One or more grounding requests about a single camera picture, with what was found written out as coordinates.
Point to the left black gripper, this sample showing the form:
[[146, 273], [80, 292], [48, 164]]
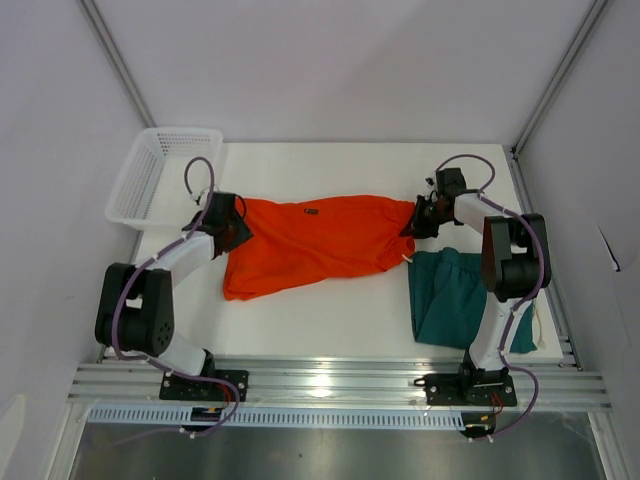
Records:
[[244, 233]]

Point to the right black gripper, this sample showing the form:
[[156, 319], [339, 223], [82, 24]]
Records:
[[416, 228]]

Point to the orange shorts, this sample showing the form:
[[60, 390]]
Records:
[[298, 244]]

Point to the green shorts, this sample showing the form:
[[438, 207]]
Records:
[[447, 297]]

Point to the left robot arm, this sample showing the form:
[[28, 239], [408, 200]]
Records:
[[135, 315]]

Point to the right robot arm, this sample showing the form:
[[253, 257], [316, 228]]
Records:
[[514, 266]]

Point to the white plastic basket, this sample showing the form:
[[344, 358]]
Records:
[[149, 191]]

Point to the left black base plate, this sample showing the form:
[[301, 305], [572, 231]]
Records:
[[176, 388]]

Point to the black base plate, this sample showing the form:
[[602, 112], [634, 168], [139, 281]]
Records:
[[176, 388], [483, 390]]

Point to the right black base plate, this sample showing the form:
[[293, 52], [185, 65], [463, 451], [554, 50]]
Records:
[[483, 390]]

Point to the right table edge rail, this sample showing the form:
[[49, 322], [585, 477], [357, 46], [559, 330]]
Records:
[[552, 310]]

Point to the aluminium mounting rail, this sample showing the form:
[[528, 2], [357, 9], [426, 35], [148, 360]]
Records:
[[340, 383]]

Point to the white slotted cable duct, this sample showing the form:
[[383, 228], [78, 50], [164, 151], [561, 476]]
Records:
[[411, 419]]

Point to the left aluminium frame post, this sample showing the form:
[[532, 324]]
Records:
[[111, 51]]

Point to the aluminium frame post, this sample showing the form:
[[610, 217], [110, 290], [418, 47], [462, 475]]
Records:
[[561, 72], [111, 51]]

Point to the right aluminium frame post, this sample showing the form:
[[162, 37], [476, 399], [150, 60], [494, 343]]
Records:
[[561, 72]]

